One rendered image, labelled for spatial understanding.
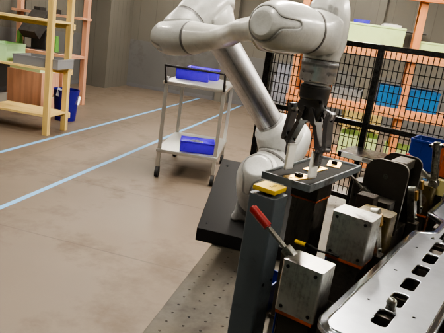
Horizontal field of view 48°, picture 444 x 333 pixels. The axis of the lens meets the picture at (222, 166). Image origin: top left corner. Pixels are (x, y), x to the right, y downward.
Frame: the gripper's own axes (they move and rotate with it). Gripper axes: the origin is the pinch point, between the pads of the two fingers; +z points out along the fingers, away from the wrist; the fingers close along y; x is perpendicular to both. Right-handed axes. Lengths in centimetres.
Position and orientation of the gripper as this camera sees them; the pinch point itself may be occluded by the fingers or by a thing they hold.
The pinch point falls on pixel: (301, 162)
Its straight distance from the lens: 130.4
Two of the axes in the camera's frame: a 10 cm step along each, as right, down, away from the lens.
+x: 7.5, -0.6, 6.6
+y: 6.5, 2.8, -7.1
